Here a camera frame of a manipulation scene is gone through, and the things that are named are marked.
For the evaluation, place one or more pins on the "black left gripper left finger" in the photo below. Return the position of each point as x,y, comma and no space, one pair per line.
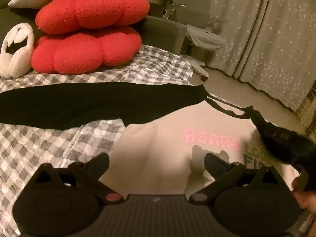
77,183

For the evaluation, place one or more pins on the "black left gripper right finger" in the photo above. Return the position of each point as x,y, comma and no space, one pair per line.
235,183

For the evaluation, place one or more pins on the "cream sweatshirt with bear print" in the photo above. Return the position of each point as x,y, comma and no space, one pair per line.
168,131

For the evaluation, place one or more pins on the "person right hand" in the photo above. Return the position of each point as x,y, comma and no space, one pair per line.
306,200

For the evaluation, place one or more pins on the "wooden shelf rack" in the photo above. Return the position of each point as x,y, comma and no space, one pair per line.
306,113

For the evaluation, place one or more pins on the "grey white checkered blanket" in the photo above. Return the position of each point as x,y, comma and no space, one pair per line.
24,148

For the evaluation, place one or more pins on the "grey star pattern curtain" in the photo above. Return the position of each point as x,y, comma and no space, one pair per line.
270,44

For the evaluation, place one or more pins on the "lower red flower cushion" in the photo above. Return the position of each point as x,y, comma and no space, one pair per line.
86,51

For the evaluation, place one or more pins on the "red flower cushion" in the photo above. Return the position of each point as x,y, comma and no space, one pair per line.
65,16
86,51

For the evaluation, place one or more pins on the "white fluffy earmuffs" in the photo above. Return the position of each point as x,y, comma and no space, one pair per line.
17,64

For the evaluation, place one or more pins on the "dark green sofa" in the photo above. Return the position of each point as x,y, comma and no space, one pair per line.
157,32

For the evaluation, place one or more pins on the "upper red flower cushion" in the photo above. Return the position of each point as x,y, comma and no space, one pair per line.
65,16

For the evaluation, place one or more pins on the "grey white office chair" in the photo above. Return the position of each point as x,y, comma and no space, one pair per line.
194,14

